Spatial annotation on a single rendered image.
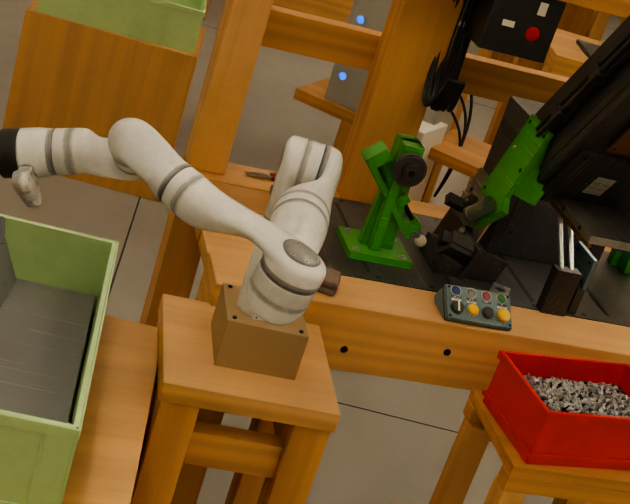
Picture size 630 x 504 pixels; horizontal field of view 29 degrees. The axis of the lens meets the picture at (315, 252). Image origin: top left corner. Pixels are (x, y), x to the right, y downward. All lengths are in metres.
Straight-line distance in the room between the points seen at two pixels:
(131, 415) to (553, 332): 0.99
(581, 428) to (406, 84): 0.99
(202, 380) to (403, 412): 1.91
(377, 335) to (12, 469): 0.94
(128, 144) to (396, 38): 1.20
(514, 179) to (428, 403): 1.54
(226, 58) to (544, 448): 1.14
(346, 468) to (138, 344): 1.42
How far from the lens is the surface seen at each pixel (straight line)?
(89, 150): 1.82
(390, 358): 2.49
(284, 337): 2.14
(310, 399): 2.15
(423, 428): 3.91
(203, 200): 1.73
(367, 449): 3.70
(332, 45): 2.91
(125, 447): 2.00
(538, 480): 2.34
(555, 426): 2.29
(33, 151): 1.83
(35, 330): 2.14
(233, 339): 2.13
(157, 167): 1.77
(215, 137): 2.85
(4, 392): 1.96
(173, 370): 2.11
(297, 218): 1.83
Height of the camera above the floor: 1.93
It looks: 24 degrees down
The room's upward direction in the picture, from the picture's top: 18 degrees clockwise
